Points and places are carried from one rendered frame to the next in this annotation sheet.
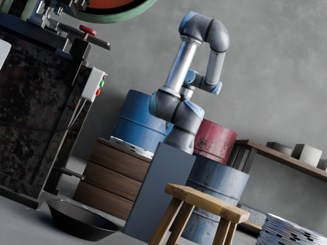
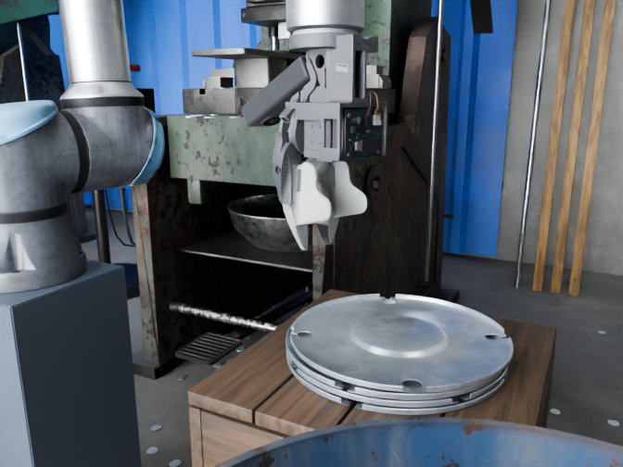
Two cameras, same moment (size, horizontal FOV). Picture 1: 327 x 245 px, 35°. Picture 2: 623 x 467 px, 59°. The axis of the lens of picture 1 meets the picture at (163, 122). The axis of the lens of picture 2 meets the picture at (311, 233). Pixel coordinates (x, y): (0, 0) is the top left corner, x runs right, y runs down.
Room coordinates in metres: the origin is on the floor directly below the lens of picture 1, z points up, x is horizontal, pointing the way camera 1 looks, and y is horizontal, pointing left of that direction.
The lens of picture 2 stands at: (3.16, -0.55, 0.69)
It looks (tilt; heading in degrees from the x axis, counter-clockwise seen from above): 14 degrees down; 119
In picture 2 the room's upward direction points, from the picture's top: straight up
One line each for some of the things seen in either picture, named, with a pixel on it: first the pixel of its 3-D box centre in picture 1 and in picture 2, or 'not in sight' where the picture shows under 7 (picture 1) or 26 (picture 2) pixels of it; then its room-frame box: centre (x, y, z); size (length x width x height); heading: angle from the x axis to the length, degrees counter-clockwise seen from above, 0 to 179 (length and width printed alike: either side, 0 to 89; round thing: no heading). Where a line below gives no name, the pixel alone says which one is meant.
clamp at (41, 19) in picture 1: (43, 17); (235, 69); (2.25, 0.67, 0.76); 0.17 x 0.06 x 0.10; 2
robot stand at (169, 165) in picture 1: (159, 192); (47, 418); (2.46, -0.11, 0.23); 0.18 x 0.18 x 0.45; 2
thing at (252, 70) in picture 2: (80, 47); (252, 82); (2.42, 0.50, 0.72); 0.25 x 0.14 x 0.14; 92
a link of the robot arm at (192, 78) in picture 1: (191, 78); not in sight; (2.79, -0.05, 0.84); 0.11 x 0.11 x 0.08; 80
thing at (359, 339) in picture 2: (134, 146); (398, 334); (2.93, 0.10, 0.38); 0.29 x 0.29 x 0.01
